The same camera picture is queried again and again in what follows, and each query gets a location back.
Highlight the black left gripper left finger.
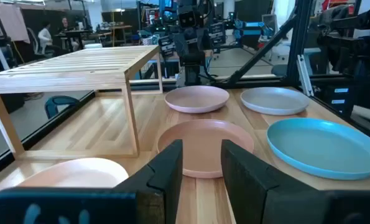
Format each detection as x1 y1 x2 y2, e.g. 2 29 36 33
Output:
114 139 184 224

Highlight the pale pink plate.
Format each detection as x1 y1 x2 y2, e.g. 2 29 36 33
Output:
164 85 230 114

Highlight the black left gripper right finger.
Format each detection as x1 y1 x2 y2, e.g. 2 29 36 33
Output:
221 139 325 224

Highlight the grey beige plate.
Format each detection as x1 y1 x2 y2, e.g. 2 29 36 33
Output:
239 86 310 116

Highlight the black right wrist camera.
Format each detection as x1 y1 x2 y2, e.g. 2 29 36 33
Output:
177 7 204 29

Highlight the person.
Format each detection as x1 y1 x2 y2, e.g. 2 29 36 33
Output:
58 16 80 52
37 21 54 57

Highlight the pale peach plate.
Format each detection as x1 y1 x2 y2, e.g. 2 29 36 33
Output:
16 157 130 189

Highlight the pale blue-green plate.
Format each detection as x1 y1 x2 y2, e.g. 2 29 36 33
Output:
266 117 370 180

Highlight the wooden slatted shelf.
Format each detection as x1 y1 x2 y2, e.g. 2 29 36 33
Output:
0 45 164 159

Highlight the terracotta plate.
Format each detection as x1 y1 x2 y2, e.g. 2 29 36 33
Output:
156 119 255 179

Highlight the black controller box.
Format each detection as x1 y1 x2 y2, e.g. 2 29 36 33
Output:
323 83 352 118

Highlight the black equipment stand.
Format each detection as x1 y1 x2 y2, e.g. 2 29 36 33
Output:
315 4 370 78

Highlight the beige hanging cloth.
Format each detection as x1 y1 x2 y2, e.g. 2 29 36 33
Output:
0 2 30 44

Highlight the blue robotic device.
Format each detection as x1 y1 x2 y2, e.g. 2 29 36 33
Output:
231 18 274 41

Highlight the silver aluminium bracket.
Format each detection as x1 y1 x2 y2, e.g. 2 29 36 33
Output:
296 54 315 97

